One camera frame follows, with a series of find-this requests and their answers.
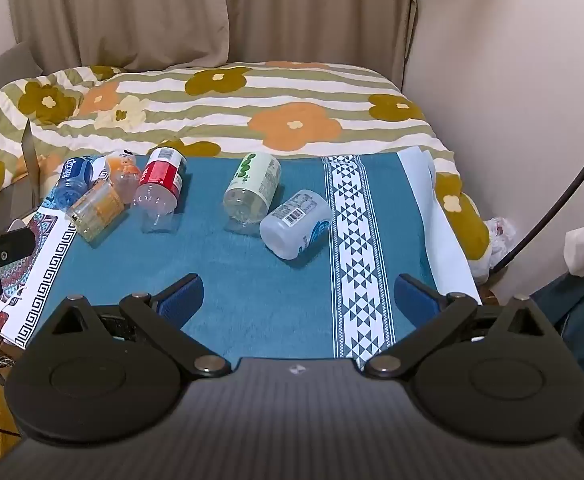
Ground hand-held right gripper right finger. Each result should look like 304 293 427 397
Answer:
363 274 553 380

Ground beige curtain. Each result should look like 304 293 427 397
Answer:
6 0 419 92

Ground grey laptop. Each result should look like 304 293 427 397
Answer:
0 119 41 233

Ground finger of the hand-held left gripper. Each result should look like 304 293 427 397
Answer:
0 229 36 265

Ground black cable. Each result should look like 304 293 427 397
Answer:
491 122 584 273

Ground yellow label clear bottle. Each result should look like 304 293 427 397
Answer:
66 180 125 245

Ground floral striped blanket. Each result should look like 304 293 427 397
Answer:
0 61 491 262

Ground blue jeans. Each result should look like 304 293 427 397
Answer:
531 259 584 376

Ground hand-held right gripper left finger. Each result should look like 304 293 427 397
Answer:
42 274 233 379

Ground white patterned flat box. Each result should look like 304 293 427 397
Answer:
0 199 85 351

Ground clear plastic bag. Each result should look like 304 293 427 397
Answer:
469 216 519 285

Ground grey headboard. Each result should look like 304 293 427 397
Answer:
0 41 45 128

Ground blue label plastic bottle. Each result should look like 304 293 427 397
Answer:
52 156 96 211

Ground white sheet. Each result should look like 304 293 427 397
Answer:
397 146 483 306

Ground white bottle blue label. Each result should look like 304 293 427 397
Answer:
259 189 333 260

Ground orange label plastic bottle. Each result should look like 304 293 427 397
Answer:
104 149 141 205

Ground green label plastic bottle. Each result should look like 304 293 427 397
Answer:
222 152 282 235

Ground red label plastic bottle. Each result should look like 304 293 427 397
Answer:
132 147 187 234

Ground teal patterned towel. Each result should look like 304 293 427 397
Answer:
30 154 440 361

